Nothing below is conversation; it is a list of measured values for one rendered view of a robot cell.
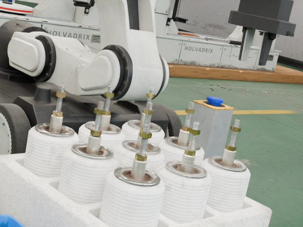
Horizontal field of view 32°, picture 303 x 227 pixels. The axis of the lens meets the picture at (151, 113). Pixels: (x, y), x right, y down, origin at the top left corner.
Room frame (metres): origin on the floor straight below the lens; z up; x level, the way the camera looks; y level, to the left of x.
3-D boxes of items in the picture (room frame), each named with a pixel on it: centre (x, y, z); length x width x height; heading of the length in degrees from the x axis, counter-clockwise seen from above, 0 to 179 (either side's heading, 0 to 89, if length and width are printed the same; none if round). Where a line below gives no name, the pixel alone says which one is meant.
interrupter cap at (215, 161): (0.98, -0.16, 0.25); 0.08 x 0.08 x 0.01
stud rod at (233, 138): (0.98, -0.16, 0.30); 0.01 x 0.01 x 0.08
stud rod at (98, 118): (0.89, 0.09, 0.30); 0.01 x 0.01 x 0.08
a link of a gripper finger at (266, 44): (0.97, -0.18, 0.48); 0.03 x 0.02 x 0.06; 146
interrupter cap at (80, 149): (0.89, 0.09, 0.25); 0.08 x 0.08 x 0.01
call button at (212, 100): (1.24, -0.14, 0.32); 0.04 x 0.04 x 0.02
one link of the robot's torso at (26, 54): (1.67, 0.35, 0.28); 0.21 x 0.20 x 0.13; 44
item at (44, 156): (0.97, 0.17, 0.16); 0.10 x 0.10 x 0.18
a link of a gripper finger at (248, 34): (0.99, -0.14, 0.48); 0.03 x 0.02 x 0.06; 146
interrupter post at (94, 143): (0.89, 0.09, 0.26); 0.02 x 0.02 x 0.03
